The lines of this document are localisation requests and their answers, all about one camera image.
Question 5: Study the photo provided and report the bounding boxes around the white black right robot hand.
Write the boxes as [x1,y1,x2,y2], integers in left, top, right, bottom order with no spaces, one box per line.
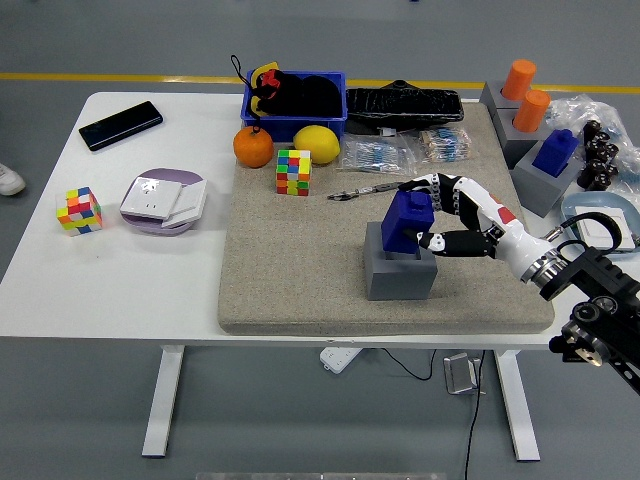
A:
[397,172,551,282]

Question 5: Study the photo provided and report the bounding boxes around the blue square seal stamp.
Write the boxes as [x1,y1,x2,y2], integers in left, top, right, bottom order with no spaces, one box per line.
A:
[531,128,580,177]
[380,190,435,255]

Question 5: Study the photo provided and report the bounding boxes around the grey cube seal holder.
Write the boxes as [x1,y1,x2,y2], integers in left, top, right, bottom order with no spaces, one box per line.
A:
[512,144,585,219]
[363,222,439,302]
[479,79,526,119]
[493,105,551,170]

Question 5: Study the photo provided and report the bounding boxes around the orange cylinder seal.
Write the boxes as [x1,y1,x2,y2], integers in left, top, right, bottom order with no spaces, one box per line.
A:
[501,59,538,102]
[512,89,552,134]

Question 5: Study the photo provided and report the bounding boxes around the clear crumpled plastic bag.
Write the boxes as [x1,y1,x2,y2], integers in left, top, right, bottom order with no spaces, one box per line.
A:
[544,93,640,201]

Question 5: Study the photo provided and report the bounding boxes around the silver black pen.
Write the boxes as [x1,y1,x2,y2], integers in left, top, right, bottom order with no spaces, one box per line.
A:
[327,181,404,202]

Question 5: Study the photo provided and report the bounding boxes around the clear bag blue resistors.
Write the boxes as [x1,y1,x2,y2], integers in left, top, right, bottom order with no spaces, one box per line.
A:
[335,133,419,177]

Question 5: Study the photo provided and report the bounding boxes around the white table leg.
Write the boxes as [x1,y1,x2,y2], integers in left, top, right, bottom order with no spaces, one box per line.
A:
[141,344,186,460]
[492,348,542,463]

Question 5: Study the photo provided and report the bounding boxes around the white power strip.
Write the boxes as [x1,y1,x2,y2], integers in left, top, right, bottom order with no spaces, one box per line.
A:
[319,346,362,375]

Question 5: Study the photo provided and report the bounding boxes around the grey-brown fabric mat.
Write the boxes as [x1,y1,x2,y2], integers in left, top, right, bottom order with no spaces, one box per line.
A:
[217,102,556,336]

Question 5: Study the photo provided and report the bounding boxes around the yellow lemon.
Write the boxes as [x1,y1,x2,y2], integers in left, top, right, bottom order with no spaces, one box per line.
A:
[292,125,342,166]

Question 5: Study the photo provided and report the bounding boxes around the large colourful puzzle cube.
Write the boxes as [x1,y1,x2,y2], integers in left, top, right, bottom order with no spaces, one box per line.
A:
[275,148,313,197]

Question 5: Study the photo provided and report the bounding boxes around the black round disc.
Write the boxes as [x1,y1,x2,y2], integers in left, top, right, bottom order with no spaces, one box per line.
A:
[299,74,342,119]

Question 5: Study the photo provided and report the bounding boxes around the blue plastic bin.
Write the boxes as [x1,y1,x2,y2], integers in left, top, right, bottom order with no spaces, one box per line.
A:
[240,70,348,146]

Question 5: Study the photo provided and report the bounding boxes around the orange fruit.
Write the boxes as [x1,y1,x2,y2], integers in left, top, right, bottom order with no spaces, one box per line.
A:
[232,125,276,169]

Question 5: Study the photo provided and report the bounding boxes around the yellow curved plastic piece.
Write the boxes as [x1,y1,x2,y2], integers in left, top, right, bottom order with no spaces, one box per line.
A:
[248,60,280,117]

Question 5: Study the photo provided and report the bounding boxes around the purple plate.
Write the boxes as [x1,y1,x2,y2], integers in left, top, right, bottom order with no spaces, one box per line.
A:
[119,167,208,237]

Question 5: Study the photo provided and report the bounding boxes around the black smartphone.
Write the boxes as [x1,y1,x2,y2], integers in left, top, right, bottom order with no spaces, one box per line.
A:
[78,100,165,152]

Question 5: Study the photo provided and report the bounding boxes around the small colourful puzzle cube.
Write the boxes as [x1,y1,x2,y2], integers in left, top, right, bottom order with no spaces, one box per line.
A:
[55,186,104,238]

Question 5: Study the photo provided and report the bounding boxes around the person's white shoe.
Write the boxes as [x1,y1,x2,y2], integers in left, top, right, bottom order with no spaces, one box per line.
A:
[0,163,27,196]

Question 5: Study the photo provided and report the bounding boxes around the white wall switch panel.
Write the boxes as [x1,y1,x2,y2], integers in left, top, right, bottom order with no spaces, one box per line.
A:
[572,205,637,251]
[160,179,209,230]

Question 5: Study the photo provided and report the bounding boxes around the silver metal bracket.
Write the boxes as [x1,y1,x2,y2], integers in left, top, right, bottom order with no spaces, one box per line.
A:
[443,352,484,397]

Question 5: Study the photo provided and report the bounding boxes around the black floor cable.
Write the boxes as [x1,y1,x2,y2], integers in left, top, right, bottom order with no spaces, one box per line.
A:
[379,348,489,480]

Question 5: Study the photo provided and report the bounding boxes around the black drawstring pouch red toggle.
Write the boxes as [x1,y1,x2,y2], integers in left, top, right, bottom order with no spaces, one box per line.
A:
[229,54,304,134]

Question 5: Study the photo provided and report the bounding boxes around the white wall socket panel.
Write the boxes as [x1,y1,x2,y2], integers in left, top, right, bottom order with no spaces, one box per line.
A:
[119,175,185,221]

